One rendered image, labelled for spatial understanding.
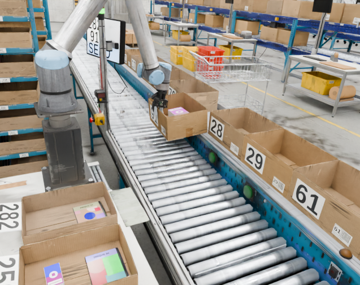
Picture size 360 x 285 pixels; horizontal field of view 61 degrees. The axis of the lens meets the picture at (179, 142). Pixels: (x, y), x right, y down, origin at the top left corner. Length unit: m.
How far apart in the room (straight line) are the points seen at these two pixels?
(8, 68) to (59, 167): 0.98
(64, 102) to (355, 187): 1.46
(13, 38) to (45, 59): 0.88
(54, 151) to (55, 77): 0.39
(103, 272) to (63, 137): 0.74
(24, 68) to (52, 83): 0.90
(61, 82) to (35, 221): 0.66
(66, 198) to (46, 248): 0.35
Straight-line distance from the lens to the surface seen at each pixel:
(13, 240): 1.54
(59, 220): 1.57
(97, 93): 2.22
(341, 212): 1.36
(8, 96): 2.55
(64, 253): 1.40
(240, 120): 2.20
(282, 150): 1.95
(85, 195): 1.65
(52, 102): 1.63
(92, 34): 2.60
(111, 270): 1.29
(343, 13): 7.18
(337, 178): 1.72
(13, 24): 3.46
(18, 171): 2.80
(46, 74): 1.60
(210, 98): 2.47
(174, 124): 1.95
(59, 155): 1.73
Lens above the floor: 1.74
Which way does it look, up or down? 26 degrees down
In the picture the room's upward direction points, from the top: 3 degrees clockwise
